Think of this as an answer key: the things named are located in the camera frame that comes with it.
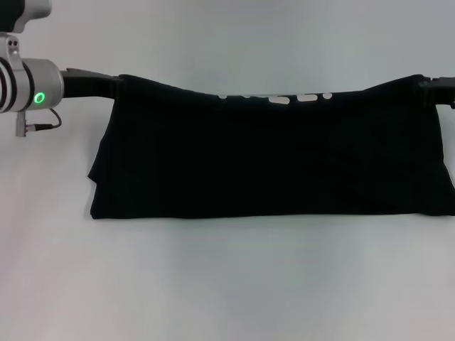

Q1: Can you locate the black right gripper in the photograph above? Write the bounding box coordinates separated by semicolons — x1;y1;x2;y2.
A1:
428;76;455;109

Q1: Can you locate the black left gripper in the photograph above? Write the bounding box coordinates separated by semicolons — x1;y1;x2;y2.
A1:
59;67;120;100

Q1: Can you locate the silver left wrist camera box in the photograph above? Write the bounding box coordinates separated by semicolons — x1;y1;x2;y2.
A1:
0;0;53;35

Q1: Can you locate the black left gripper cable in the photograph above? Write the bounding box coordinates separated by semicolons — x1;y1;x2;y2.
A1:
14;107;63;137

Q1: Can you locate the black t-shirt with white print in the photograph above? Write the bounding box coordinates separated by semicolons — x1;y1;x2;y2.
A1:
87;73;455;220

